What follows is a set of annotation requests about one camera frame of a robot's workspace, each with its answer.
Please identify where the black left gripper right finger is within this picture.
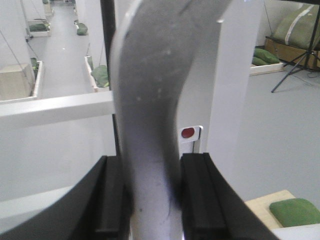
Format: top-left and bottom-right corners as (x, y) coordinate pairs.
(180, 153), (277, 240)

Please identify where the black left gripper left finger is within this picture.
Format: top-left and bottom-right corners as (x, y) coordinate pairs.
(0, 156), (131, 240)

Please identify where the white framed transparent sliding door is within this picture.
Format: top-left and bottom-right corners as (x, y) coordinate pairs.
(0, 0), (264, 240)

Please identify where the silver door handle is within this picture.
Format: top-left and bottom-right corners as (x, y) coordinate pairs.
(110, 0), (229, 240)

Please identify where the silver door lock plate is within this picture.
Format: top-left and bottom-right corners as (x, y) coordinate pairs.
(178, 125), (203, 156)

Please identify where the light wooden base platform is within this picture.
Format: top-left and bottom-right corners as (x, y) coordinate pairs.
(244, 189), (297, 230)

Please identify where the green sandbag near aisle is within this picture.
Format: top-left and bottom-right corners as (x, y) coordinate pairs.
(90, 65), (109, 88)

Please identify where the green sandbag aisle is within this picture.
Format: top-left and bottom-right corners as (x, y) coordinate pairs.
(76, 22), (88, 36)
(90, 65), (109, 88)

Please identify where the black tripod stand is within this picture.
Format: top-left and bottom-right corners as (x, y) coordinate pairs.
(271, 0), (320, 94)

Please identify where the green sandbag on tray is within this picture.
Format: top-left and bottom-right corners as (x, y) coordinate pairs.
(251, 48), (280, 66)

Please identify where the green sandbag far aisle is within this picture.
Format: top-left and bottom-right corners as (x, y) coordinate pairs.
(76, 22), (88, 36)

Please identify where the green sandbag far tray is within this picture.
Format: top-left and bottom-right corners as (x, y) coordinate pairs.
(29, 23), (50, 32)

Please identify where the large olive green sack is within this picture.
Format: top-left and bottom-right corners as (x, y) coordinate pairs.
(272, 4), (319, 50)

